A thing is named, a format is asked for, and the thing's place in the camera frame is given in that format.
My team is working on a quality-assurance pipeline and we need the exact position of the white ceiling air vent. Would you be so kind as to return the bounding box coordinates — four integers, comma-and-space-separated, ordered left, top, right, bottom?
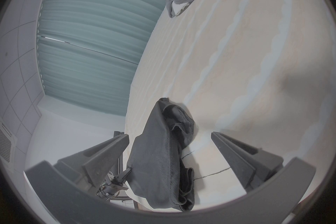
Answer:
0, 119, 17, 164

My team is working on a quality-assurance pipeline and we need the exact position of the black T-shirt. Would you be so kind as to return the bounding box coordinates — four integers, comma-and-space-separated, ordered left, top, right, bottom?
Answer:
126, 98, 231, 212

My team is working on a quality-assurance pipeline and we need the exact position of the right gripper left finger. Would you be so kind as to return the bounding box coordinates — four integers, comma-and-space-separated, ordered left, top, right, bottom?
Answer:
54, 134, 130, 189

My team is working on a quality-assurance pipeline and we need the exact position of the blue-green curtain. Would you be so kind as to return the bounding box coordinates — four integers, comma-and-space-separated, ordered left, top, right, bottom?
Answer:
37, 35, 138, 116
38, 0, 171, 64

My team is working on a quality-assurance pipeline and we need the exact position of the white garment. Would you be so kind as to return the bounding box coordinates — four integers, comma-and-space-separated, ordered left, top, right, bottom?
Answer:
171, 1, 194, 17

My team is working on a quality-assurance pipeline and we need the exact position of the bed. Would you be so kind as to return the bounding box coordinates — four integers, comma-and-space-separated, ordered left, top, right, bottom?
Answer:
110, 0, 332, 210

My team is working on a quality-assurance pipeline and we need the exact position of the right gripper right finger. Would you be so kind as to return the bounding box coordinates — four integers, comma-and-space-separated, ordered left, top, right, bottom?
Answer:
211, 132, 284, 190

